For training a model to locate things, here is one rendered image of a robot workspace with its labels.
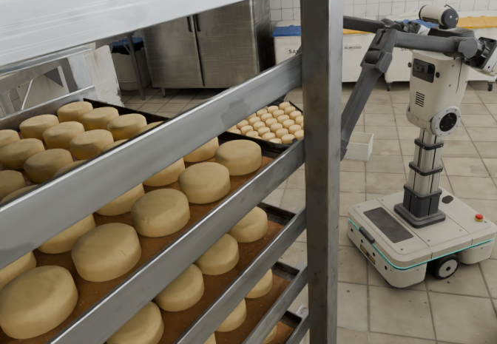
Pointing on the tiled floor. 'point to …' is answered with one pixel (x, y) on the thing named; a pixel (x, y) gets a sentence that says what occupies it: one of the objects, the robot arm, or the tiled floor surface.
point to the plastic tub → (359, 146)
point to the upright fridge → (211, 47)
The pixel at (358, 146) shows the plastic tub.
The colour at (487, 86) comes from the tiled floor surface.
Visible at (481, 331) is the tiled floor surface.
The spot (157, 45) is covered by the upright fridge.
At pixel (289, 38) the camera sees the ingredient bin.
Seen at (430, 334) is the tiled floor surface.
